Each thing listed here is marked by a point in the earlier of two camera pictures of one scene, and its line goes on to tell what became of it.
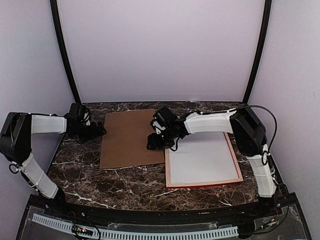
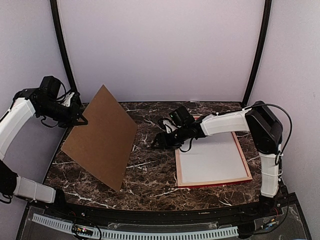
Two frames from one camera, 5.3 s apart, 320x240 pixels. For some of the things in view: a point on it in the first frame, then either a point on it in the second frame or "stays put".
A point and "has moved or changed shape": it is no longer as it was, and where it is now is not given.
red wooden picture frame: x=170 y=186 has moved or changed shape
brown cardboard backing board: x=125 y=140 -> x=104 y=145
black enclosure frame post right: x=263 y=36 stays put
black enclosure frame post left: x=58 y=30 stays put
